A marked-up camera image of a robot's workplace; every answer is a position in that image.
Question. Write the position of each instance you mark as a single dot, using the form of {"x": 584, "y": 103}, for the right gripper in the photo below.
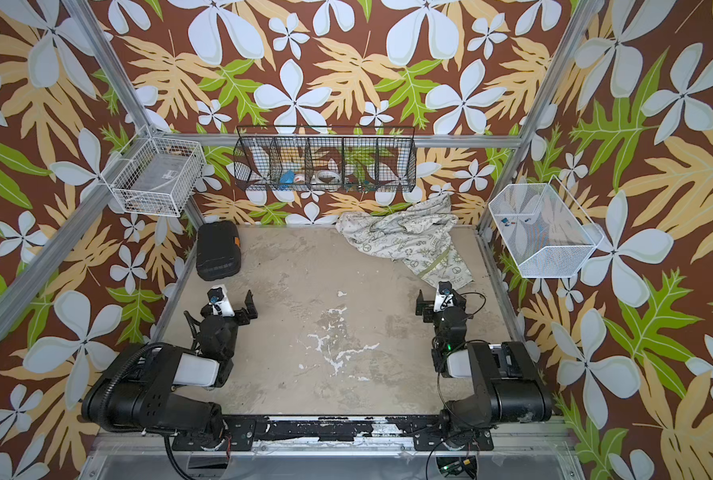
{"x": 430, "y": 309}

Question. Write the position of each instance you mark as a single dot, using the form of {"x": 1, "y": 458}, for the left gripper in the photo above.
{"x": 251, "y": 313}

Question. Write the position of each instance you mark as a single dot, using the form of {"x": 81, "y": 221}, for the white green printed jacket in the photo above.
{"x": 419, "y": 236}

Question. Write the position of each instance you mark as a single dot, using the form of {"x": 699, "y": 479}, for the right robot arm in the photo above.
{"x": 506, "y": 385}

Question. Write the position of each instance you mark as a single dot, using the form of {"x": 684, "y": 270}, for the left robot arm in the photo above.
{"x": 136, "y": 393}

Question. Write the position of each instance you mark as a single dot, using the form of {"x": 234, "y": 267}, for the black plastic case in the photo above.
{"x": 218, "y": 253}

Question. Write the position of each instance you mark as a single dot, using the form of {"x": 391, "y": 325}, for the white mesh basket right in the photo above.
{"x": 545, "y": 229}

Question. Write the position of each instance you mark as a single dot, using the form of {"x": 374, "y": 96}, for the blue object in basket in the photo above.
{"x": 288, "y": 178}

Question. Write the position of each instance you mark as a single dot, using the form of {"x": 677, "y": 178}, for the white tape roll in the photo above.
{"x": 326, "y": 177}

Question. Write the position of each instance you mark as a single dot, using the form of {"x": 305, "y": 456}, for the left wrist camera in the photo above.
{"x": 217, "y": 295}

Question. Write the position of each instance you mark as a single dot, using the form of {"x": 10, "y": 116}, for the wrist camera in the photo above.
{"x": 217, "y": 295}
{"x": 445, "y": 291}

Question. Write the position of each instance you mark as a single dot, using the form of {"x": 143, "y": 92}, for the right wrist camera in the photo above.
{"x": 445, "y": 291}

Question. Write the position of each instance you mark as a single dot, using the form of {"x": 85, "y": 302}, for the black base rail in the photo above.
{"x": 423, "y": 432}

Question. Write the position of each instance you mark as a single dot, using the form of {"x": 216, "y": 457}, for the white wire basket left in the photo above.
{"x": 156, "y": 175}

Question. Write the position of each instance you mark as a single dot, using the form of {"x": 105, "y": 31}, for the black wire basket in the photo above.
{"x": 368, "y": 159}

